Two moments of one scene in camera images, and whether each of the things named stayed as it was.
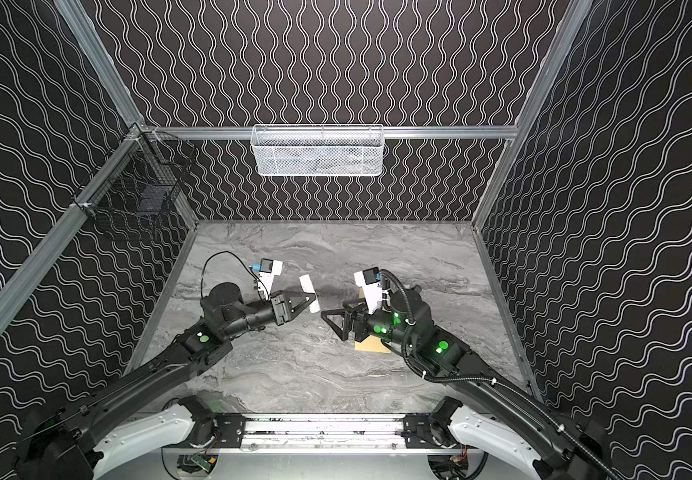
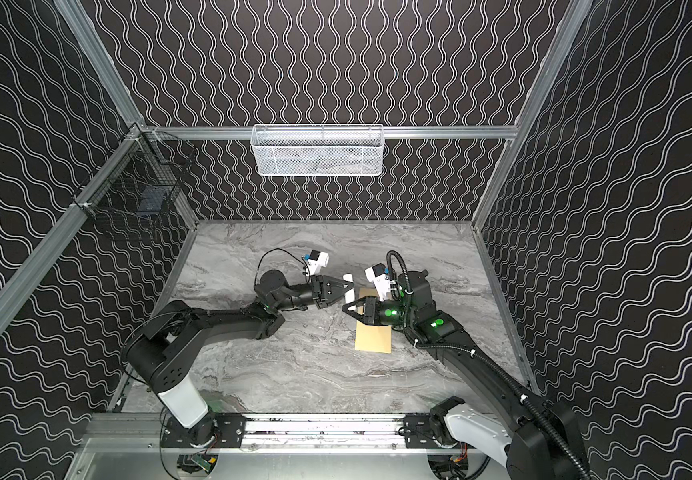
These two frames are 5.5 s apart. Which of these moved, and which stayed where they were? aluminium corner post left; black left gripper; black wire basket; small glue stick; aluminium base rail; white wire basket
Moved: black left gripper; small glue stick
Stayed: aluminium corner post left; white wire basket; aluminium base rail; black wire basket
